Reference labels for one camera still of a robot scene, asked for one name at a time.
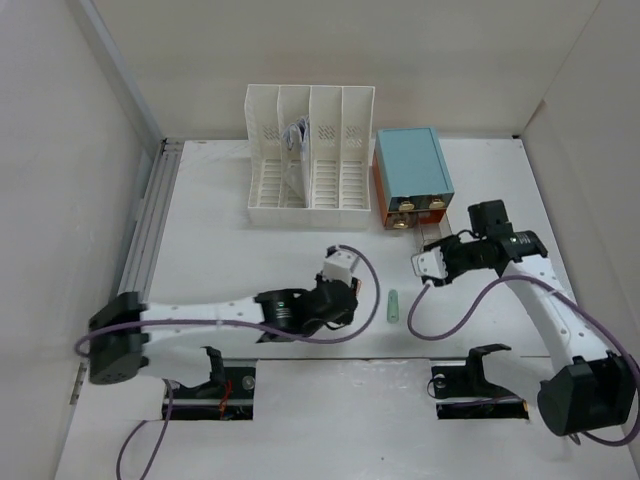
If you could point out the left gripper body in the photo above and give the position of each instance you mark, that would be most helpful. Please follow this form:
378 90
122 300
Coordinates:
342 319

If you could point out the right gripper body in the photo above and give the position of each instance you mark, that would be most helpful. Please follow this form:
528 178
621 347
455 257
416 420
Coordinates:
459 257

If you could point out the green highlighter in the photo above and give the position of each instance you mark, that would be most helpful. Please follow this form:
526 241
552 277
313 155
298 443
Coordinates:
393 307

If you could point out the white Canon manual booklet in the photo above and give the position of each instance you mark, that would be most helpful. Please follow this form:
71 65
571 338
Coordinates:
297 140

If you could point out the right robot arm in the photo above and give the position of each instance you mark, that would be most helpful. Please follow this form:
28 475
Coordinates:
592 380

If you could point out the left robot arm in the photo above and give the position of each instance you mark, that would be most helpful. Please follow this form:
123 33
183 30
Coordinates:
184 343

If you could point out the teal drawer box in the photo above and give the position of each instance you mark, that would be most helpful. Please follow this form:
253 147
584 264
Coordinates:
409 162

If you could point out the white file organizer rack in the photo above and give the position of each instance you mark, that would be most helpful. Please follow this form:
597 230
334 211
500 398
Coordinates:
340 155

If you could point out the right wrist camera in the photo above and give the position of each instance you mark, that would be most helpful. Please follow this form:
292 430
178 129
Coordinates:
429 265

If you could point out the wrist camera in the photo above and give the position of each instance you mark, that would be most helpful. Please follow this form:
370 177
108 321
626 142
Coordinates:
429 265
339 265

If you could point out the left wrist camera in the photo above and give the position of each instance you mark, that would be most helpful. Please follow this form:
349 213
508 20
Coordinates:
339 265

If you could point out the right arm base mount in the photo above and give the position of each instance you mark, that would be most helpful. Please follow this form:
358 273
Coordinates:
462 392

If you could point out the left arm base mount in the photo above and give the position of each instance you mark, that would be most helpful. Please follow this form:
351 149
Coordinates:
227 395

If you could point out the aluminium rail frame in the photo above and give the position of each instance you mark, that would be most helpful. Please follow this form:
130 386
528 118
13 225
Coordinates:
145 226

